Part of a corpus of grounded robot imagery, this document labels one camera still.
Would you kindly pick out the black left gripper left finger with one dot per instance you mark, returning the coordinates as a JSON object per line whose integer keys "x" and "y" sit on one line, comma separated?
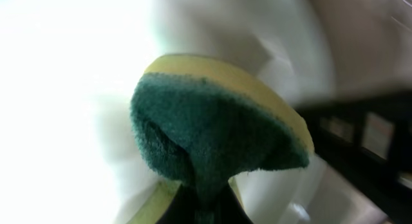
{"x": 183, "y": 208}

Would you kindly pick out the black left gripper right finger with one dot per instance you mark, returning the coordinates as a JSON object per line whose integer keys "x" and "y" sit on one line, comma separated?
{"x": 227, "y": 208}

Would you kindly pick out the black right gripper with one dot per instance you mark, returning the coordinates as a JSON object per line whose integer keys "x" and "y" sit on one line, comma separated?
{"x": 368, "y": 141}

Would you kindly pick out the green and yellow sponge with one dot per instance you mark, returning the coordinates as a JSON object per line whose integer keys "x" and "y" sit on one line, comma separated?
{"x": 201, "y": 121}

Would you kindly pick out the white plate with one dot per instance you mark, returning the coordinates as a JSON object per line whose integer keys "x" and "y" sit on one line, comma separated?
{"x": 69, "y": 68}

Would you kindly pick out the large dark grey tray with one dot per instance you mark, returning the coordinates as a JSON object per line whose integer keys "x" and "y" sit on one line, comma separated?
{"x": 370, "y": 44}

